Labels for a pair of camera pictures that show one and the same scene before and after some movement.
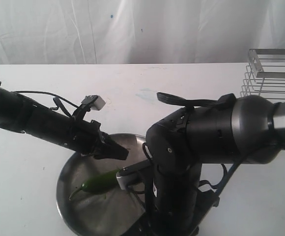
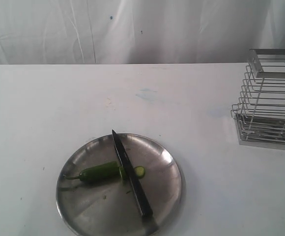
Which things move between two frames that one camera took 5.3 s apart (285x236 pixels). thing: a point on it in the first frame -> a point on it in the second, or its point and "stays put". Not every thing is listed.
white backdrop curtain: [119, 32] stays put
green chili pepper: [99, 184] -> [107, 171]
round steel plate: [109, 213] stays put
